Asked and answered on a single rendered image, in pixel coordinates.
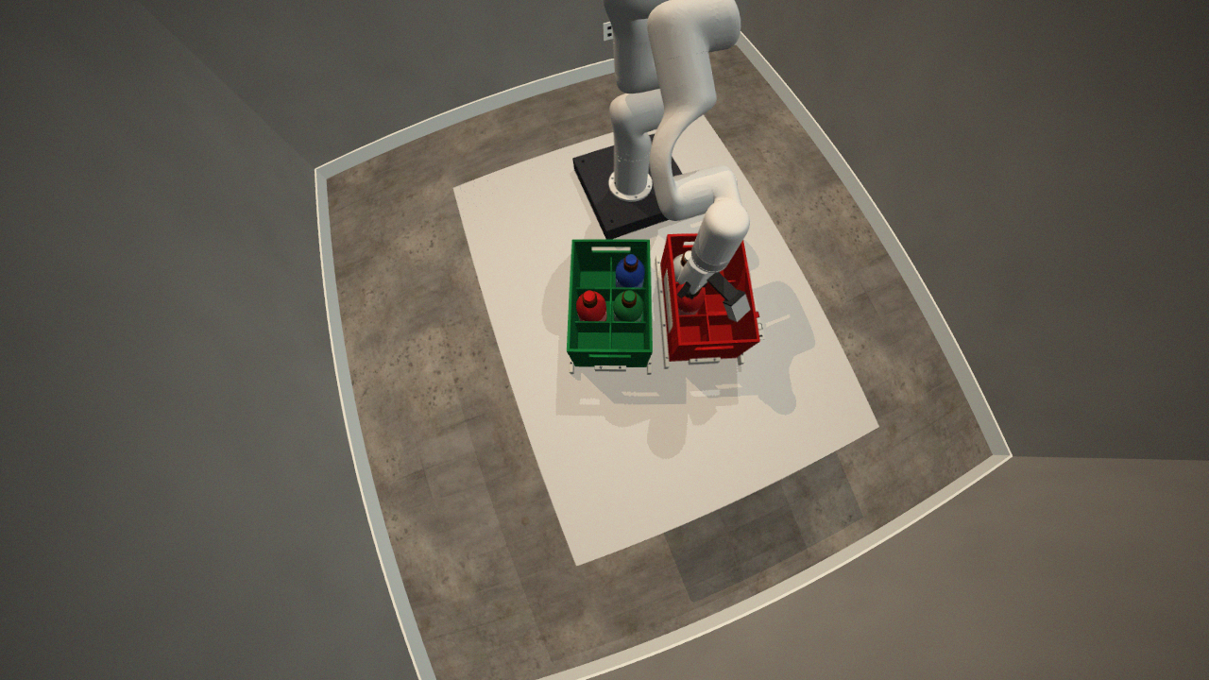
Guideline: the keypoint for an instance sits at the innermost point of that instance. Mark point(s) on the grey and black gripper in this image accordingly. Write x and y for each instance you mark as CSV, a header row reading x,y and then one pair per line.
x,y
694,278

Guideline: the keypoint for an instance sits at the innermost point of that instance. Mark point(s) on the blue bottle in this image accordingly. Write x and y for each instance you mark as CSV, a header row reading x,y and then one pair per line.
x,y
628,273

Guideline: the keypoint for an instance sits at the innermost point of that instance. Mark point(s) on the red crate with dividers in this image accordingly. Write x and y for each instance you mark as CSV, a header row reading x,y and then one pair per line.
x,y
692,332

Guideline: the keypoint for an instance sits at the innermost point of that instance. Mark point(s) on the white bottle with grey label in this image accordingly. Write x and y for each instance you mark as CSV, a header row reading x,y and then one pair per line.
x,y
679,263

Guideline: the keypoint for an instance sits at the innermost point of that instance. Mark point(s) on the white paper strip with printed marks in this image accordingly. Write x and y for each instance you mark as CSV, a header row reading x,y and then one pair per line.
x,y
760,330

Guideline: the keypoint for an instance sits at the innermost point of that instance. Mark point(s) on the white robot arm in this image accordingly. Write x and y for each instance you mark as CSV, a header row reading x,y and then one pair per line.
x,y
670,46

